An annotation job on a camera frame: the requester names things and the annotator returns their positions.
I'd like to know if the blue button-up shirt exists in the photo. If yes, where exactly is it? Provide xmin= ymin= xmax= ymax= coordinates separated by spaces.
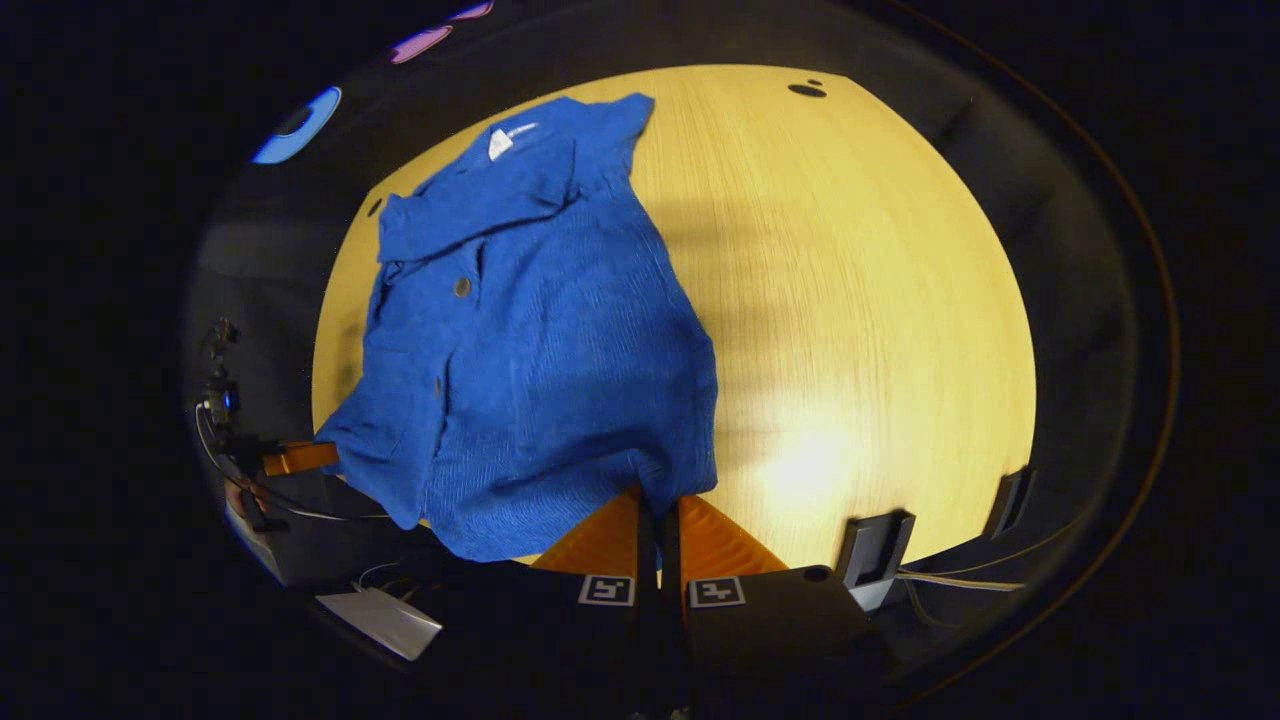
xmin=315 ymin=93 xmax=721 ymax=563

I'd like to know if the thin white cable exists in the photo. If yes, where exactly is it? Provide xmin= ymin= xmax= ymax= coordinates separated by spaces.
xmin=195 ymin=405 xmax=391 ymax=523
xmin=895 ymin=566 xmax=1028 ymax=594

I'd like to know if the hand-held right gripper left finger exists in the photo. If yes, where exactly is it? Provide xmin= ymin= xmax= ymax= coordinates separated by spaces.
xmin=445 ymin=485 xmax=663 ymax=720

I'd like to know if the black table edge bracket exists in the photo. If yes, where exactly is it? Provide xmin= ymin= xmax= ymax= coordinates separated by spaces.
xmin=838 ymin=510 xmax=916 ymax=611
xmin=985 ymin=467 xmax=1036 ymax=541

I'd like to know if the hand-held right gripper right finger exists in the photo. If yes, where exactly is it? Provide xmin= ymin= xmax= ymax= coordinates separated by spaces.
xmin=660 ymin=494 xmax=883 ymax=720

